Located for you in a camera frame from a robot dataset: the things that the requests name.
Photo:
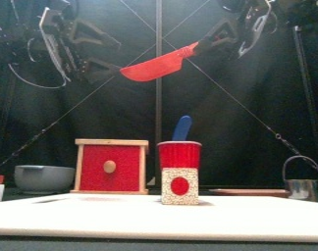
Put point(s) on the red toy knife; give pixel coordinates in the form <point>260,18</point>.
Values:
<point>158,65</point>

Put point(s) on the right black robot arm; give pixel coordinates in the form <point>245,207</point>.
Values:
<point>229,5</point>

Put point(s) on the toy sushi roll red centre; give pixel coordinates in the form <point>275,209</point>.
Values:
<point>180,186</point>

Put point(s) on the wooden box with red drawer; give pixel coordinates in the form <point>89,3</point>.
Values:
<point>110,170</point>

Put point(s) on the red plastic cup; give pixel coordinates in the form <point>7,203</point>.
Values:
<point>179,155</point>

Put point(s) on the grey bowl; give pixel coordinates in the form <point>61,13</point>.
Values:
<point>42,178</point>

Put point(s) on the brown wooden board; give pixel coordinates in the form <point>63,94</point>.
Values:
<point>248,192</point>

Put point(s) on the white cutting board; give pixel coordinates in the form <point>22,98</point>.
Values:
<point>157,219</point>

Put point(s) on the vertical metal frame pole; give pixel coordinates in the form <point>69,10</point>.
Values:
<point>158,108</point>

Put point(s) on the dark side frame post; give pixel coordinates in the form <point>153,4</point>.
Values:
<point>306,91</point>

